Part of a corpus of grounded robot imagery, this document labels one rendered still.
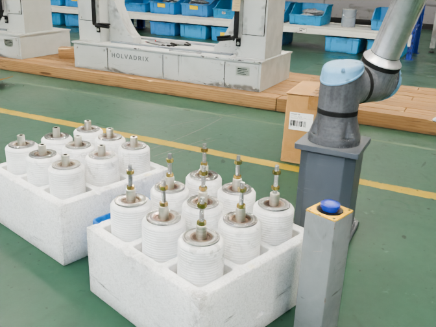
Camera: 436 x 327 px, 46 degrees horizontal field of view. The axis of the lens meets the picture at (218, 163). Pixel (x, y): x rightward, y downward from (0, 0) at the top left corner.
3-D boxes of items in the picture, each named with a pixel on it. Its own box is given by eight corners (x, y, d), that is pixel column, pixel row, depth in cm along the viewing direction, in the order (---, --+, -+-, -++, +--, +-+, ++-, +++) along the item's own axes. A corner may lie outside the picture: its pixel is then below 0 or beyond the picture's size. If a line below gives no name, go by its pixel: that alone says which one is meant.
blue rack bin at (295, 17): (300, 21, 597) (301, 2, 590) (331, 23, 583) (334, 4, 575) (287, 24, 554) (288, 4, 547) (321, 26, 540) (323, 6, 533)
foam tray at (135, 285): (202, 239, 153) (204, 184, 147) (309, 296, 128) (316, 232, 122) (89, 290, 127) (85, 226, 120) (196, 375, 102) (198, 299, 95)
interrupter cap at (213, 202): (199, 194, 124) (199, 191, 123) (224, 202, 120) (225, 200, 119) (180, 204, 118) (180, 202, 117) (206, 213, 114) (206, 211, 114)
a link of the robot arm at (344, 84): (308, 105, 149) (313, 59, 144) (340, 100, 156) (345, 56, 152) (338, 115, 140) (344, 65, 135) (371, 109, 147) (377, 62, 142)
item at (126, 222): (111, 259, 128) (108, 194, 121) (149, 255, 130) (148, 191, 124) (115, 281, 119) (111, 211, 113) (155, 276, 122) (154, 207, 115)
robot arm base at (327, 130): (316, 130, 161) (319, 98, 157) (364, 137, 155) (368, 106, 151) (302, 142, 148) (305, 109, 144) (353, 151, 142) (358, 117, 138)
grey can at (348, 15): (342, 26, 556) (344, 8, 549) (356, 26, 549) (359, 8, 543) (339, 26, 543) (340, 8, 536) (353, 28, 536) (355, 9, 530)
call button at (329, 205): (326, 205, 106) (327, 196, 105) (343, 212, 103) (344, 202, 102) (315, 211, 103) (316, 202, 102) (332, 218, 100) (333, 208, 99)
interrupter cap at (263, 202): (294, 211, 116) (294, 209, 116) (262, 213, 115) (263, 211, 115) (284, 198, 123) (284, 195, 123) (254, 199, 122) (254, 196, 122)
